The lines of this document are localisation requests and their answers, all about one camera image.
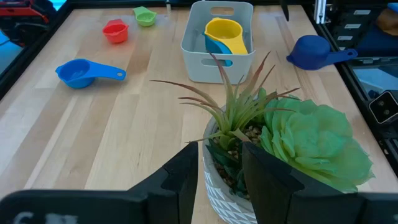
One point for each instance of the artificial succulent in patterned pot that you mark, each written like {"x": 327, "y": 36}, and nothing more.
{"x": 311, "y": 140}

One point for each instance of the teal measuring cup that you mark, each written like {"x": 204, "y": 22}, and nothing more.
{"x": 214, "y": 46}

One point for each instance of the yellow measuring cup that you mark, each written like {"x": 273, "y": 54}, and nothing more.
{"x": 225, "y": 31}

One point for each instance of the pale grey plastic basket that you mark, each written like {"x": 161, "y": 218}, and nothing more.
{"x": 192, "y": 62}

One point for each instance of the red measuring cup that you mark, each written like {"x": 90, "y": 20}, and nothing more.
{"x": 115, "y": 32}

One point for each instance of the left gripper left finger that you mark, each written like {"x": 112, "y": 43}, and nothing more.
{"x": 174, "y": 193}

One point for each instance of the black rack with white labels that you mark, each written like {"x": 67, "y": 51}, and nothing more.
{"x": 351, "y": 31}

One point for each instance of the purple measuring cup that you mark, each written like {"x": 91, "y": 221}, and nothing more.
{"x": 311, "y": 51}

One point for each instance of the green measuring cup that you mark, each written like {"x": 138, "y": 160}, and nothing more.
{"x": 145, "y": 17}

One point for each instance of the blue measuring cup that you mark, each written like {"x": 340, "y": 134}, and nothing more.
{"x": 77, "y": 73}

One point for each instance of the red and black toolbox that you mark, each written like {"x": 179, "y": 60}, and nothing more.
{"x": 18, "y": 12}

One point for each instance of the black table-level camera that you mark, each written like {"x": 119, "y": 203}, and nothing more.
{"x": 384, "y": 107}

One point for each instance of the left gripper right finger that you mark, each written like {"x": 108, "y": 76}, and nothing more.
{"x": 273, "y": 199}

